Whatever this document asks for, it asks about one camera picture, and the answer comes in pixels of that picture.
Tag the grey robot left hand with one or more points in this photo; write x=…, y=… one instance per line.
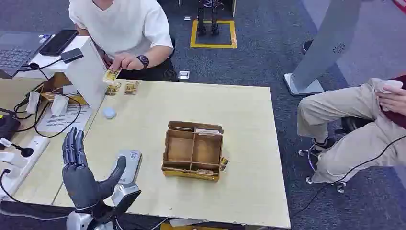
x=79, y=184

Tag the person's hand with watch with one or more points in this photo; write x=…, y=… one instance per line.
x=127, y=62

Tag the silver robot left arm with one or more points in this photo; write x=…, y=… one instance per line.
x=77, y=222

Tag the black wristwatch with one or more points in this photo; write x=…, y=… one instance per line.
x=143, y=61

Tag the person in white top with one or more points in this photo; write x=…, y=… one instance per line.
x=123, y=25

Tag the white upright box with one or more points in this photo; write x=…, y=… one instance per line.
x=90, y=73

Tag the white round puck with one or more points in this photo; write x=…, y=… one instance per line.
x=109, y=113

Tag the small black power bank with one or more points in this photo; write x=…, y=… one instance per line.
x=72, y=55

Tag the white power strip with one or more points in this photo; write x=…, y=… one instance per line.
x=28, y=158

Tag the silver floor outlet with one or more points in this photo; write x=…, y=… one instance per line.
x=184, y=75

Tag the black plug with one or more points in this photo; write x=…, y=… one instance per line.
x=26, y=151

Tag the printed white paper sheet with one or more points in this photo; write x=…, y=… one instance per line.
x=63, y=120

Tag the black smartphone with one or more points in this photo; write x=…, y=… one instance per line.
x=58, y=42

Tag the small floor outlet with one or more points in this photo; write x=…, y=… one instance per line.
x=187, y=18

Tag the open cardboard box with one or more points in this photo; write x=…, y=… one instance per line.
x=54, y=84

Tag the white power adapter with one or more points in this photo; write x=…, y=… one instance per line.
x=59, y=104
x=33, y=102

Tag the black robot legs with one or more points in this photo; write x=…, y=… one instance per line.
x=207, y=19

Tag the black device with yellow button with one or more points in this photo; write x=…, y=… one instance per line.
x=8, y=125

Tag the card stack in box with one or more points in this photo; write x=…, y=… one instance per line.
x=207, y=130

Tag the wooden card box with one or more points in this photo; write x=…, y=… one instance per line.
x=190, y=152

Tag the grey laptop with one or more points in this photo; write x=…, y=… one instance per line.
x=16, y=50

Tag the yellow floor tape square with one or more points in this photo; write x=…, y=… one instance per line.
x=234, y=33

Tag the small card stack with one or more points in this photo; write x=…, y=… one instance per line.
x=205, y=172

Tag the card beside wooden box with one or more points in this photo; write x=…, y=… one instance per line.
x=224, y=163

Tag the black shoe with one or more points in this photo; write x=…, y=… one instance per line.
x=306, y=46

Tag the grey standing panel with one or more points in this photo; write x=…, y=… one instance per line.
x=326, y=41

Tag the office chair base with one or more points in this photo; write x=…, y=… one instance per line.
x=312, y=152

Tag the person in beige trousers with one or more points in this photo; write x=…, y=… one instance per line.
x=345, y=127

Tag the person's hand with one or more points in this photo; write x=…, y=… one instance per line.
x=393, y=100

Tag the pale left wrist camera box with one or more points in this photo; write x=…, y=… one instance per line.
x=130, y=166

